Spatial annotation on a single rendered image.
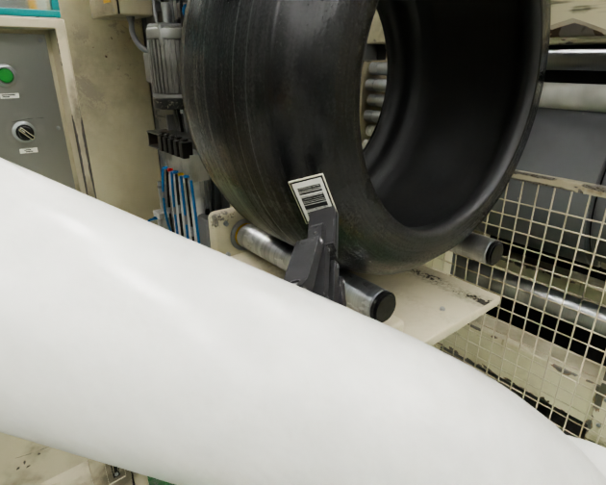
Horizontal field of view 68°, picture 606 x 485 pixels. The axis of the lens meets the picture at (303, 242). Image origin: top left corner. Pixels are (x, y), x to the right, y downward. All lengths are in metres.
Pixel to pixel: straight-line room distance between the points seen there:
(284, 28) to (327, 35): 0.04
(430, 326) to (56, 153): 0.78
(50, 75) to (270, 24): 0.61
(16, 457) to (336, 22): 1.08
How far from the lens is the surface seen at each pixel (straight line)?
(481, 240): 0.81
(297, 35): 0.47
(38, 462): 1.26
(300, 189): 0.49
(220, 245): 0.82
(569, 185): 0.94
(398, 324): 0.64
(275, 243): 0.74
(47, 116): 1.01
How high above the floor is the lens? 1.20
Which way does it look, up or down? 22 degrees down
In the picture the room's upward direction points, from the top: straight up
